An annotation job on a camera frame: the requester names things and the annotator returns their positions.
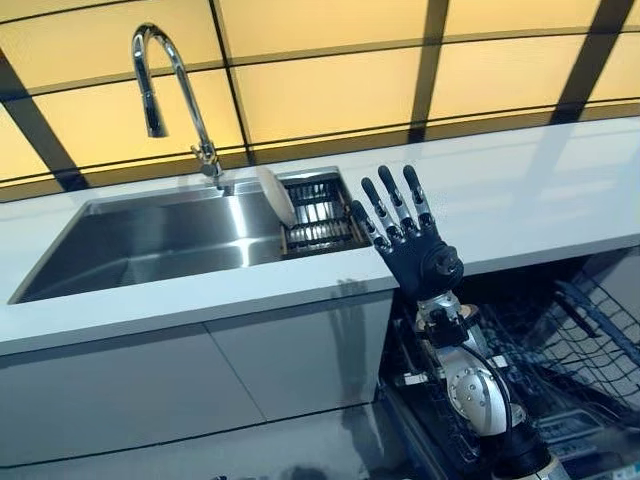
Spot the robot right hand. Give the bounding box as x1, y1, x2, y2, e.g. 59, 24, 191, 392
349, 163, 466, 305

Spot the black dishwasher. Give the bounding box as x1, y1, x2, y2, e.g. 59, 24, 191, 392
374, 244, 640, 480

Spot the black dish drying rack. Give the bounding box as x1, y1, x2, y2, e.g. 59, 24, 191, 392
279, 177, 372, 259

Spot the glossy white cabinet door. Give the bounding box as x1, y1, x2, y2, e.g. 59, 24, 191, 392
0, 322, 267, 454
203, 288, 397, 422

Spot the chrome gooseneck faucet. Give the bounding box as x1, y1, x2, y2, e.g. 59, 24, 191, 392
130, 22, 236, 196

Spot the stainless steel sink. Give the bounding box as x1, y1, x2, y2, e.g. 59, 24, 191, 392
7, 164, 374, 306

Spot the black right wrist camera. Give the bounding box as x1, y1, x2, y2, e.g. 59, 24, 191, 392
424, 307, 482, 350

